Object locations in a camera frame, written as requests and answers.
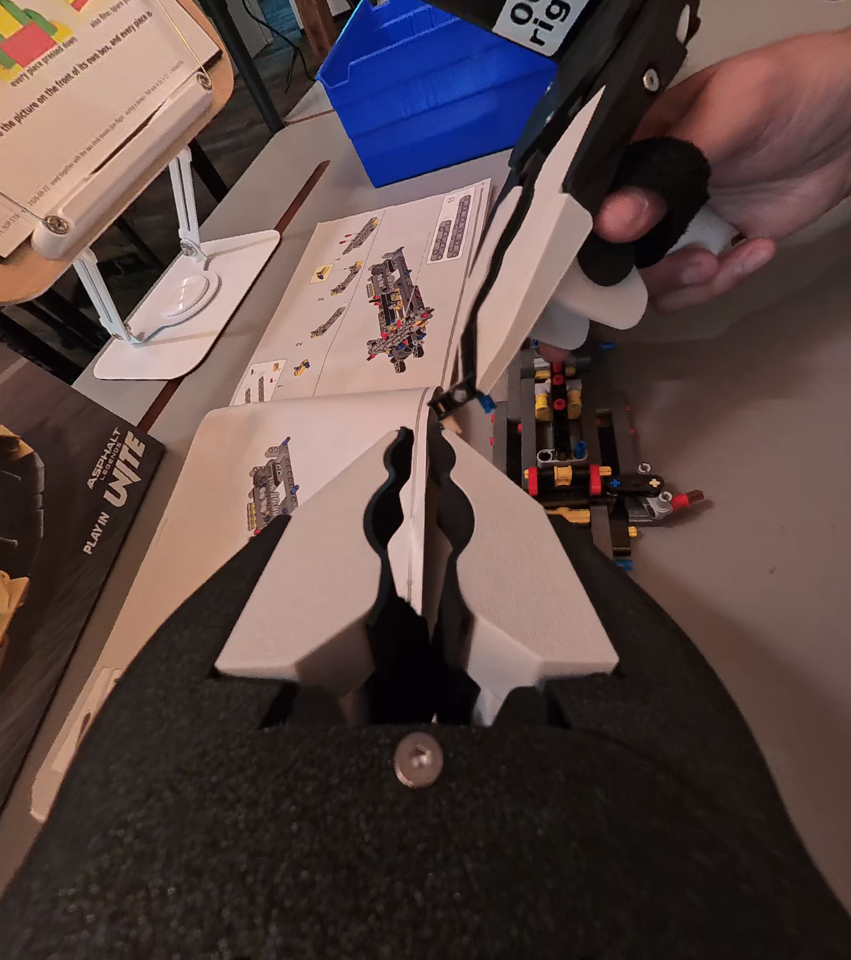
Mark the lego chassis assembly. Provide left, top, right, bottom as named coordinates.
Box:
left=504, top=341, right=706, bottom=575

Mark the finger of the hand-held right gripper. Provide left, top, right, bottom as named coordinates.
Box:
left=466, top=84, right=608, bottom=395
left=457, top=180, right=526, bottom=399

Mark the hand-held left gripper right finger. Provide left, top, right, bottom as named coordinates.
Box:
left=427, top=421, right=620, bottom=690

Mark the lego set box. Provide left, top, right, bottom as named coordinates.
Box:
left=0, top=300, right=168, bottom=894

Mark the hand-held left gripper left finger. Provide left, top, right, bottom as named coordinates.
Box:
left=214, top=427, right=413, bottom=690

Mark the blue storage bin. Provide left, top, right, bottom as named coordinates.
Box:
left=315, top=0, right=558, bottom=189

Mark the wooden instruction board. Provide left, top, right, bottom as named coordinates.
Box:
left=0, top=0, right=235, bottom=307

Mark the person's right hand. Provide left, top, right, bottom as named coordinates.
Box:
left=594, top=7, right=851, bottom=312

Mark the white folding stand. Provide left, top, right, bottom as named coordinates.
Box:
left=73, top=146, right=282, bottom=381

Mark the lego instruction booklet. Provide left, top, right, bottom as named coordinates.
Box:
left=31, top=178, right=494, bottom=826

